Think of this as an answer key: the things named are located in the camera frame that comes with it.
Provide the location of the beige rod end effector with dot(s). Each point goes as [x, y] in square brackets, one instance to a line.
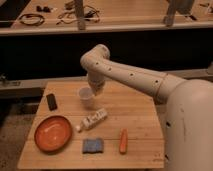
[97, 89]

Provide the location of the small white labelled bottle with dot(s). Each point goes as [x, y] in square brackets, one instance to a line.
[91, 121]

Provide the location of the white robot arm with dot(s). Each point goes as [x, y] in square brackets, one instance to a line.
[189, 107]

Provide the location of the translucent plastic cup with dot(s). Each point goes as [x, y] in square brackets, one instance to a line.
[86, 97]

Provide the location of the black rectangular block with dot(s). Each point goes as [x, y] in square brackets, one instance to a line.
[51, 102]

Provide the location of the wooden table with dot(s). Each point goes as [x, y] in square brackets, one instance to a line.
[127, 109]

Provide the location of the blue sponge cloth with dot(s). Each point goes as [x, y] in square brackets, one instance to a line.
[92, 146]

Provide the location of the orange carrot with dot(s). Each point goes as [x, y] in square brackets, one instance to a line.
[123, 142]

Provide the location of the orange plastic bowl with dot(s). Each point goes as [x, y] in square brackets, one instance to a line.
[53, 133]

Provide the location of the small black objects on bench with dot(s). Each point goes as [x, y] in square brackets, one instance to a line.
[43, 9]

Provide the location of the grey metal post left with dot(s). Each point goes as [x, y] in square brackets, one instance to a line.
[79, 11]

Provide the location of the grey metal post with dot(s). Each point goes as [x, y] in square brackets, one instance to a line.
[79, 11]
[182, 6]

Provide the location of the grey metal post right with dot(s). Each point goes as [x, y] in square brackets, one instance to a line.
[182, 6]

